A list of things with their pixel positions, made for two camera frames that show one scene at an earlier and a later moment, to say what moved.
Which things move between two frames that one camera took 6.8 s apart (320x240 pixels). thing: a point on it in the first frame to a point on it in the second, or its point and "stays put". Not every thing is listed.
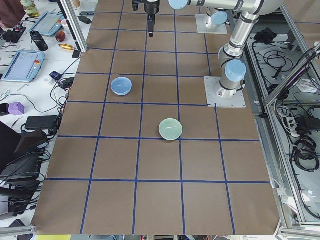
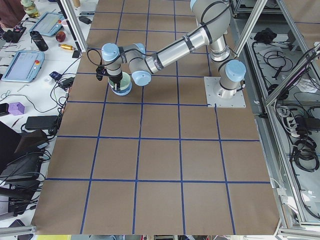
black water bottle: x=39 y=40 stays put
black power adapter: x=41 y=122 stays put
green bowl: x=170 y=129 to x=124 y=83
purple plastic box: x=16 y=108 stays put
